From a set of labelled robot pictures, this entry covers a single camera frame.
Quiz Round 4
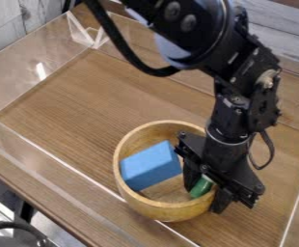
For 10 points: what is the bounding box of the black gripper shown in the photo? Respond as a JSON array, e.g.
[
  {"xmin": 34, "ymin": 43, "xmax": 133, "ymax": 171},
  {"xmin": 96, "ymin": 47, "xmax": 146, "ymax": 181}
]
[{"xmin": 174, "ymin": 131, "xmax": 265, "ymax": 214}]

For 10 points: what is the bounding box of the blue foam block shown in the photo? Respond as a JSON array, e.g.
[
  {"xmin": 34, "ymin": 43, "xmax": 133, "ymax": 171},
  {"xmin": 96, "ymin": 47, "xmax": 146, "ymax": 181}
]
[{"xmin": 120, "ymin": 140, "xmax": 181, "ymax": 191}]

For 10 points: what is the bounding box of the clear acrylic tray wall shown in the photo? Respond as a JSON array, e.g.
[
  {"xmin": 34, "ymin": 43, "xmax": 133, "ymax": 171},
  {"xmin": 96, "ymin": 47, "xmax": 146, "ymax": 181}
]
[{"xmin": 0, "ymin": 11, "xmax": 299, "ymax": 247}]

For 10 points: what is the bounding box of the brown wooden bowl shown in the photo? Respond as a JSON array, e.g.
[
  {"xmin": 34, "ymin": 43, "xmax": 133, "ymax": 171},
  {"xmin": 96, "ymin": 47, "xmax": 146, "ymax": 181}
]
[{"xmin": 113, "ymin": 120, "xmax": 216, "ymax": 222}]

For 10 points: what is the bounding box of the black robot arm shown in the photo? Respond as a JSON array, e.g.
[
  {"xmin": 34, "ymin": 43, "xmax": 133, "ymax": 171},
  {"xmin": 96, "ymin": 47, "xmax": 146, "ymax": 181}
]
[{"xmin": 121, "ymin": 0, "xmax": 280, "ymax": 213}]

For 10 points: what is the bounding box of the green Expo marker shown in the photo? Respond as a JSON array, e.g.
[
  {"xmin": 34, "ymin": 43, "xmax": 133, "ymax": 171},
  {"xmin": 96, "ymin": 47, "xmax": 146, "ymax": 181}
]
[{"xmin": 189, "ymin": 176, "xmax": 213, "ymax": 199}]

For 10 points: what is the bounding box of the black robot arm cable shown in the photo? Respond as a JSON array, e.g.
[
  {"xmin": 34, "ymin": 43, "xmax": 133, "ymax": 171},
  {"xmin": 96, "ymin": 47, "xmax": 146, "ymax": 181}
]
[{"xmin": 82, "ymin": 0, "xmax": 184, "ymax": 78}]

